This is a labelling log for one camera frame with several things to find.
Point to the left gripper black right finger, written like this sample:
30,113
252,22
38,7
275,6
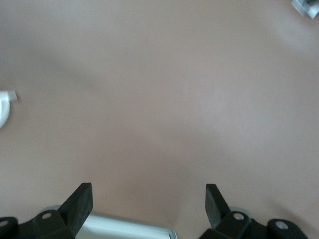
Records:
216,211

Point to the white plastic drawer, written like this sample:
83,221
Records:
124,229

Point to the white curved pipe clamp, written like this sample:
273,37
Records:
5,104

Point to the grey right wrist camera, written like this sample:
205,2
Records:
305,8

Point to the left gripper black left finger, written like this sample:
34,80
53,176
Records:
74,211

